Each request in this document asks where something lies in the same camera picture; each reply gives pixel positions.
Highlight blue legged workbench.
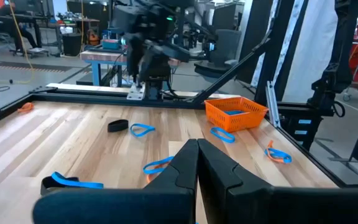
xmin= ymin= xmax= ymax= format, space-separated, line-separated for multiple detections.
xmin=79 ymin=46 xmax=181 ymax=88

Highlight yellow hanging cable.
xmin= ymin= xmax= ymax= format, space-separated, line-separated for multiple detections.
xmin=9 ymin=0 xmax=36 ymax=85

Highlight black waste bin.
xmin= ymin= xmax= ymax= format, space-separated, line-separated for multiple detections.
xmin=62 ymin=32 xmax=83 ymax=57

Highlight orange plastic basket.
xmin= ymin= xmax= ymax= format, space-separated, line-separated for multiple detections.
xmin=204 ymin=96 xmax=269 ymax=133

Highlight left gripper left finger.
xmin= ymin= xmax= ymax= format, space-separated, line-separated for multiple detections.
xmin=32 ymin=138 xmax=200 ymax=224

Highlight blue rubber band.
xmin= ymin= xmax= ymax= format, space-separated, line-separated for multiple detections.
xmin=50 ymin=170 xmax=104 ymax=190
xmin=142 ymin=155 xmax=175 ymax=175
xmin=209 ymin=126 xmax=236 ymax=144
xmin=130 ymin=123 xmax=156 ymax=138
xmin=222 ymin=109 xmax=245 ymax=116

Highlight grey office chair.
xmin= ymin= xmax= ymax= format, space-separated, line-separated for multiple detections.
xmin=193 ymin=29 xmax=242 ymax=80

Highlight person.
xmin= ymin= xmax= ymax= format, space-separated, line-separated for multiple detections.
xmin=0 ymin=0 xmax=42 ymax=52

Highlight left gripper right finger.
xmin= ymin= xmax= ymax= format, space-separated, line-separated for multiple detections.
xmin=196 ymin=138 xmax=358 ymax=224

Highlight white curtain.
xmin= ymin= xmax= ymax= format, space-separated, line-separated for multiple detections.
xmin=283 ymin=0 xmax=339 ymax=103

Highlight silver frame bracket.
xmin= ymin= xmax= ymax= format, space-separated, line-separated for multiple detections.
xmin=265 ymin=80 xmax=282 ymax=129

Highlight blue and orange band right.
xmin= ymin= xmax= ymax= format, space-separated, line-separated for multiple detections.
xmin=265 ymin=148 xmax=293 ymax=164

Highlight orange rubber band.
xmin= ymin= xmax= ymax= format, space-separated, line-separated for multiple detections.
xmin=146 ymin=164 xmax=167 ymax=184
xmin=16 ymin=101 xmax=35 ymax=113
xmin=264 ymin=139 xmax=284 ymax=164

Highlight black equipment stand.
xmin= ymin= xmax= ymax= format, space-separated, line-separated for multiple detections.
xmin=278 ymin=0 xmax=356 ymax=152

